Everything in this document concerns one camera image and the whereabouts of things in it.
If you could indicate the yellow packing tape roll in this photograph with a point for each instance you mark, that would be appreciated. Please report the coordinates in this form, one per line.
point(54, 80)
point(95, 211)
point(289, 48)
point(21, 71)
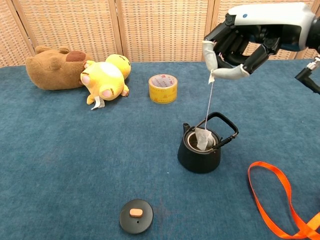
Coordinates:
point(162, 96)

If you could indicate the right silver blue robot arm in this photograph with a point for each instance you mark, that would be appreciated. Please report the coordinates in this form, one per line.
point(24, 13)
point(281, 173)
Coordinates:
point(315, 35)

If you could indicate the black cast iron teapot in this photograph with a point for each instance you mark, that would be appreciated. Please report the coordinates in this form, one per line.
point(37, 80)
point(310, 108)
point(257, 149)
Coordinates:
point(200, 162)

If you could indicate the yellow cat plush toy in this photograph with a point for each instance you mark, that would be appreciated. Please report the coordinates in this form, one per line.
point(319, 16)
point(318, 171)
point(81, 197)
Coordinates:
point(105, 77)

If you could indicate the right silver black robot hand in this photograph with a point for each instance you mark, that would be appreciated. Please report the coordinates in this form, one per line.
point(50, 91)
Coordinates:
point(270, 15)

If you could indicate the brown capybara plush toy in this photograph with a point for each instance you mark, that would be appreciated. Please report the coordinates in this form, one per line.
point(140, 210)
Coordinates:
point(50, 72)

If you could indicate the blue carpet table cover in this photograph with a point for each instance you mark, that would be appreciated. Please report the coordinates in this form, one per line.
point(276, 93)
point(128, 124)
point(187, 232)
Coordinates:
point(100, 150)

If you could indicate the black teapot lid orange knob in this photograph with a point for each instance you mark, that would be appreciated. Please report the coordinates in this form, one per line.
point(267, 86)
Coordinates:
point(130, 222)

